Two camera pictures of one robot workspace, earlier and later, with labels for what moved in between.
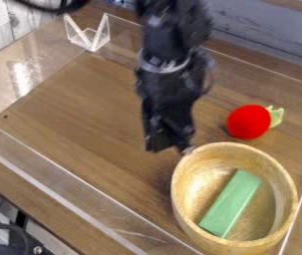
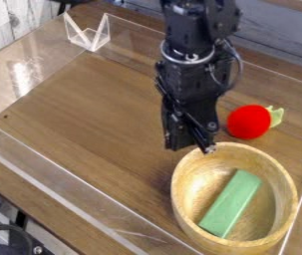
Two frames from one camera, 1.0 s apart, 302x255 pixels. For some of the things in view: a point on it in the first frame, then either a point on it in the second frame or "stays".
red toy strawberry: [251, 121] stays
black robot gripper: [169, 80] → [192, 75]
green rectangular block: [240, 190] stays
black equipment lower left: [23, 243] stays
